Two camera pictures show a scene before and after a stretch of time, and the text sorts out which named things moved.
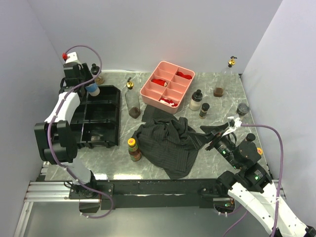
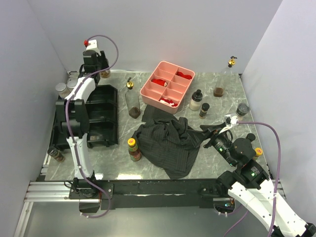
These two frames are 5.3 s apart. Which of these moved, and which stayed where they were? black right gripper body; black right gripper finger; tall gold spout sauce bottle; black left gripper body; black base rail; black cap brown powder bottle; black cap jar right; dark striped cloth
Moved: black cap brown powder bottle; black left gripper body
Stayed: black right gripper finger; black right gripper body; tall gold spout sauce bottle; black base rail; dark striped cloth; black cap jar right
